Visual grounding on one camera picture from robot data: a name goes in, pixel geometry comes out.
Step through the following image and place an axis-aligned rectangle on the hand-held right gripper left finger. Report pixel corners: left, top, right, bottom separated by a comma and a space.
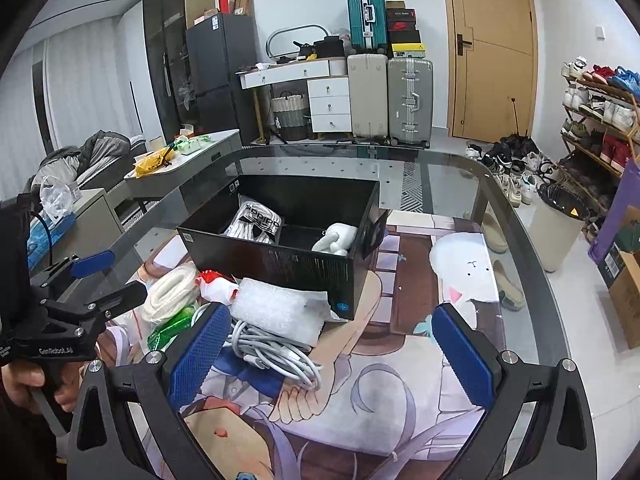
67, 302, 233, 480

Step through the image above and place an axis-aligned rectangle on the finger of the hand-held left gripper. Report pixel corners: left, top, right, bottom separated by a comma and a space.
27, 249, 117, 291
42, 280, 149, 322

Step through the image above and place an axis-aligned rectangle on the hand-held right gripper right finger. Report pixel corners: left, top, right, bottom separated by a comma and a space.
431, 302, 598, 480

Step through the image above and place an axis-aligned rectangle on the green and white packet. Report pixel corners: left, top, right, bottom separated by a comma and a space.
146, 305, 201, 352

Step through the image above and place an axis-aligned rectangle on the white roll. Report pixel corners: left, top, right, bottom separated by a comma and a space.
141, 264, 201, 323

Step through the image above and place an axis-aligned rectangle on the red and white pouch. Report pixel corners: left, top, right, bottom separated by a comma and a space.
195, 270, 241, 306

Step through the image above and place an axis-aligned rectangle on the white cable bundle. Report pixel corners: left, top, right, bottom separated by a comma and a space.
220, 317, 323, 391

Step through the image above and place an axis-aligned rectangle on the white bubble wrap sheet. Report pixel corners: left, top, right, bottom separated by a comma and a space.
230, 277, 341, 348

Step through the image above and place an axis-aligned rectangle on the black cardboard box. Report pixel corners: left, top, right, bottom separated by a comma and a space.
176, 174, 388, 321

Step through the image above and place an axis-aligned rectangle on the person's left hand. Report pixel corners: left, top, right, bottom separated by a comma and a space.
0, 360, 83, 416

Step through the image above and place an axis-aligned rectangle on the blue plastic pack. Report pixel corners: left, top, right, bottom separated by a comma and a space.
27, 212, 76, 268

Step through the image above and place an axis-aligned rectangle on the grey side cabinet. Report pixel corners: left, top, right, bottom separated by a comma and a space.
30, 187, 123, 271

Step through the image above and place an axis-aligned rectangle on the printed cartoon desk mat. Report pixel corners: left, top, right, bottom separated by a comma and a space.
97, 210, 508, 480

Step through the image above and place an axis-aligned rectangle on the clear plastic bag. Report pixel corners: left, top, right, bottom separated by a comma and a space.
39, 175, 81, 221

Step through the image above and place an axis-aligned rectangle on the beige slipper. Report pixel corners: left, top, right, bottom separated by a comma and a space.
480, 212, 510, 253
492, 259, 526, 311

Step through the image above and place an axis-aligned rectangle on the grey puffer jacket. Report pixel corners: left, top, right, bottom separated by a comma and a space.
30, 131, 133, 196

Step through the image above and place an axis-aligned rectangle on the yellow bag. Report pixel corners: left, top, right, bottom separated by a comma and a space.
134, 150, 168, 177

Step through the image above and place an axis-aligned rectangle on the white striped sock pack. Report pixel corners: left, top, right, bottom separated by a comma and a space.
222, 199, 286, 245

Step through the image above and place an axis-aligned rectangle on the green tissue box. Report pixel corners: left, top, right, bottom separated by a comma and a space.
175, 135, 210, 155

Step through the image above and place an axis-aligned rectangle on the beige trash bin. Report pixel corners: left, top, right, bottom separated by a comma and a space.
529, 183, 592, 273

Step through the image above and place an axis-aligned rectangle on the grey low table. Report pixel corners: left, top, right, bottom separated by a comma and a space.
122, 129, 242, 201

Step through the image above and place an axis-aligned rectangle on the white plush toy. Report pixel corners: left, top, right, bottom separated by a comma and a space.
311, 222, 358, 257

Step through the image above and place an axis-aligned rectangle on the brown cardboard box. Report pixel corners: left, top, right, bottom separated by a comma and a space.
607, 250, 640, 351

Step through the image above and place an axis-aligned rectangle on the white curtain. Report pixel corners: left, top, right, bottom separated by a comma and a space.
10, 0, 151, 161

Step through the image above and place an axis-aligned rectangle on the patterned rug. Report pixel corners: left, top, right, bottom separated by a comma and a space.
400, 160, 426, 213

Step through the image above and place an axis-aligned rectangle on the pile of shoes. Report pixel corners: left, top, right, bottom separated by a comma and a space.
465, 140, 566, 208

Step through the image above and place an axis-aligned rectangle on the dark tall cabinet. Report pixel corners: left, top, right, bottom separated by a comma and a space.
142, 0, 216, 136

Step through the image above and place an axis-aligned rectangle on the purple box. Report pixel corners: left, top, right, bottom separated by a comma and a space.
587, 157, 640, 266

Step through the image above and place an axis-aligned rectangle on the black umbrella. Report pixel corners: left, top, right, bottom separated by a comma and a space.
492, 95, 541, 158

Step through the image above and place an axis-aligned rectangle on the black refrigerator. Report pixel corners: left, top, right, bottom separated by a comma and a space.
185, 12, 261, 146

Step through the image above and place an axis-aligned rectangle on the woven basket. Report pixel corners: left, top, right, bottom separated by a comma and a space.
270, 91, 307, 128

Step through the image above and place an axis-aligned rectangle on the wooden shoe rack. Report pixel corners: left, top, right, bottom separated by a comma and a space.
560, 72, 640, 221

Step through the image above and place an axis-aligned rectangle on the silver suitcase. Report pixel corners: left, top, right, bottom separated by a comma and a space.
387, 56, 435, 148

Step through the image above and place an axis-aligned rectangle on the beige suitcase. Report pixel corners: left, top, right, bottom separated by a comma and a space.
346, 54, 390, 140

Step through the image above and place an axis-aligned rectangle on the row of shoes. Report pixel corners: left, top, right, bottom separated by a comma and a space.
561, 56, 640, 171

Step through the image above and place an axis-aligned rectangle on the white desk with drawers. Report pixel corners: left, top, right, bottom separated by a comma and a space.
239, 57, 351, 143

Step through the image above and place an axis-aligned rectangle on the wooden door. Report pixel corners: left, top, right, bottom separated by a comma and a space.
440, 0, 540, 145

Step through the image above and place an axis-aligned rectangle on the black bag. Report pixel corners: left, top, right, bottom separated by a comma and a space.
312, 35, 348, 61

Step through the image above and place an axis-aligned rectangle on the teal suitcase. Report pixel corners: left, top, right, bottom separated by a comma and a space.
346, 0, 388, 53

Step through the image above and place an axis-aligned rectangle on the oval metal frame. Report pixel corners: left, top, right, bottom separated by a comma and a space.
265, 24, 328, 58

